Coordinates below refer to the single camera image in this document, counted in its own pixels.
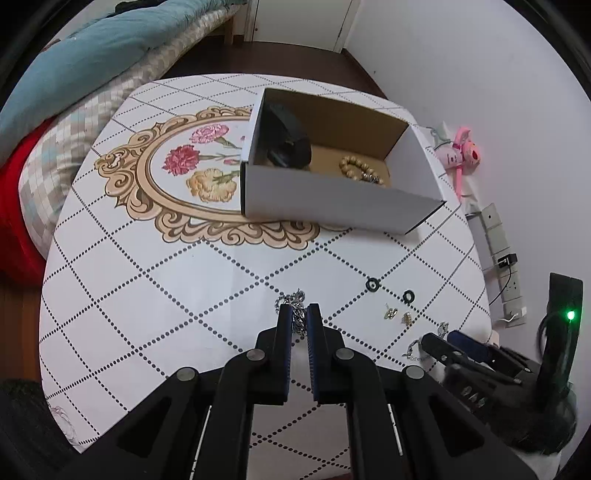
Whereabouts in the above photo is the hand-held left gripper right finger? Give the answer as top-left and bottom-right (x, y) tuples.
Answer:
(307, 304), (541, 480)

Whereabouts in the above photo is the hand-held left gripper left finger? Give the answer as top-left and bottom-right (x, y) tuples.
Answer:
(60, 304), (296, 480)

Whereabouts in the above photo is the checked grey quilt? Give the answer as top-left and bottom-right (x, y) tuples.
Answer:
(18, 4), (241, 259)

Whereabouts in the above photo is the floral checked tablecloth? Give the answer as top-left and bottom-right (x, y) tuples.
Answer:
(39, 74), (492, 472)

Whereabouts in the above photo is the white door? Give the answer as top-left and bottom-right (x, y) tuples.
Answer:
(242, 0), (363, 54)

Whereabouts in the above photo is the white cardboard box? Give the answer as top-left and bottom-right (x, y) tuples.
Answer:
(240, 88), (448, 235)

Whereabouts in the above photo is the red bed sheet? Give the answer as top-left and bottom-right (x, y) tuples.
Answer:
(0, 117), (51, 289)

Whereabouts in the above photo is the wooden bead bracelet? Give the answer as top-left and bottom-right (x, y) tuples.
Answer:
(339, 156), (386, 188)

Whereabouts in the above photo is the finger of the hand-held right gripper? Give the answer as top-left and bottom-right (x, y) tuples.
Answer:
(421, 333), (522, 386)
(447, 330), (536, 377)

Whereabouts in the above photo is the grey wall power strip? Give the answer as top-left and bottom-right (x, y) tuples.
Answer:
(480, 203), (527, 328)

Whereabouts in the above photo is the black wristband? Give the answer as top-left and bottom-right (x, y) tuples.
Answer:
(261, 102), (312, 171)

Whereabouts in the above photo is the pink toy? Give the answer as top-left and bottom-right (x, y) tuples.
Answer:
(436, 128), (482, 197)

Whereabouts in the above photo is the silver chain bracelet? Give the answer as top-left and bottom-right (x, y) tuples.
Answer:
(403, 322), (451, 361)
(274, 290), (309, 341)

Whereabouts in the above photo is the blue blanket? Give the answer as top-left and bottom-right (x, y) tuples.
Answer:
(0, 0), (232, 164)

